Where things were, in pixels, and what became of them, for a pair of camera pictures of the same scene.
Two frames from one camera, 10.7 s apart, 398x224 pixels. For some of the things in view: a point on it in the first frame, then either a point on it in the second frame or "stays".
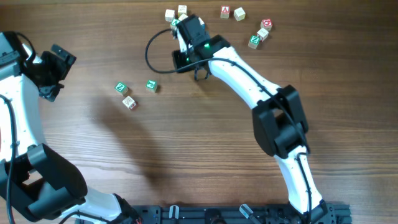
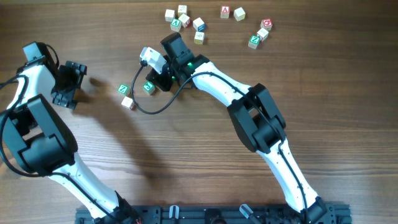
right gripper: x=179 y=60 → x=153 y=76
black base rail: x=329 y=213 stays
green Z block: x=254 y=41 stays
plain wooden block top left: x=170 y=15 stays
